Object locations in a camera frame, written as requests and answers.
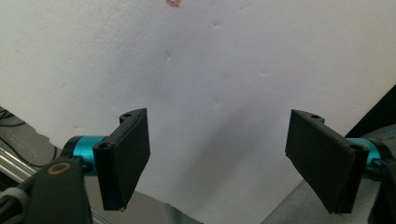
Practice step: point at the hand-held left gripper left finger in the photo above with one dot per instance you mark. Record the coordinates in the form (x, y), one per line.
(123, 155)

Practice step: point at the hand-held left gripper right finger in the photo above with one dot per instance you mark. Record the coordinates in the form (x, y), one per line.
(323, 158)

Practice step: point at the small orange object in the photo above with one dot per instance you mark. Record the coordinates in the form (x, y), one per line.
(173, 2)

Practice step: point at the metal rail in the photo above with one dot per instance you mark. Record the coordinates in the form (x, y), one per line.
(14, 166)

